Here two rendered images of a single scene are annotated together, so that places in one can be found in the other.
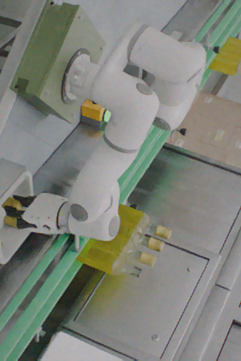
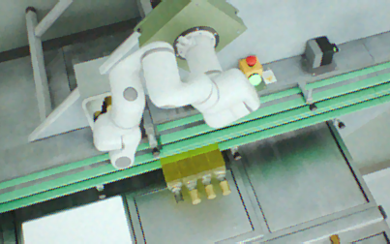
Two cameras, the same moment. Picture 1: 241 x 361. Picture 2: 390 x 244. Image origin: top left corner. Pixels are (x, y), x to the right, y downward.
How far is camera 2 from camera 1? 1.03 m
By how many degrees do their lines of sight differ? 36
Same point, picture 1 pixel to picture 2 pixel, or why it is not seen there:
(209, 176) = (334, 173)
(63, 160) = not seen: hidden behind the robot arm
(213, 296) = not seen: outside the picture
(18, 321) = (81, 172)
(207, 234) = (280, 213)
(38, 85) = (144, 38)
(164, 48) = (152, 75)
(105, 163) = (106, 123)
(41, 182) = not seen: hidden behind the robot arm
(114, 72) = (123, 70)
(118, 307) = (165, 210)
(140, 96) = (121, 98)
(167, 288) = (205, 224)
